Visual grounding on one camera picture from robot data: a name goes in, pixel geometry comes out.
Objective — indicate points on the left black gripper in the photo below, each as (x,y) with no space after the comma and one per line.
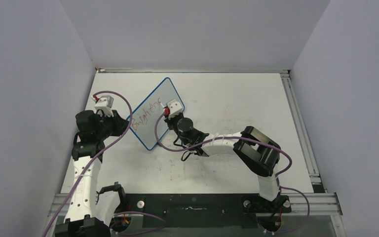
(120,124)

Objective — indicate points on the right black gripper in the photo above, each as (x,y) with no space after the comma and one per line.
(169,120)

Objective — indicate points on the red capped whiteboard marker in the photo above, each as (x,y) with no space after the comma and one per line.
(163,106)

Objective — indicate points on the blue framed whiteboard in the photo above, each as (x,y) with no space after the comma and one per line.
(149,110)

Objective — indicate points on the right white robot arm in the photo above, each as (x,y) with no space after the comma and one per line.
(259,153)

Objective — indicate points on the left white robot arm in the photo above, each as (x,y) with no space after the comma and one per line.
(90,211)

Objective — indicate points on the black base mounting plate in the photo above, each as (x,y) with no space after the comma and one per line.
(205,210)

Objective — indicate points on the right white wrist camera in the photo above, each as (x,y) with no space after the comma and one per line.
(173,108)

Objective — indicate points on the aluminium frame rail right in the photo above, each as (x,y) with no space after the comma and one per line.
(302,133)

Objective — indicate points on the aluminium frame rail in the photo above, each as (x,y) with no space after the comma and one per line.
(302,133)
(321,204)

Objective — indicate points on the aluminium frame rail front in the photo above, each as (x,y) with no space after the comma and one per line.
(321,204)

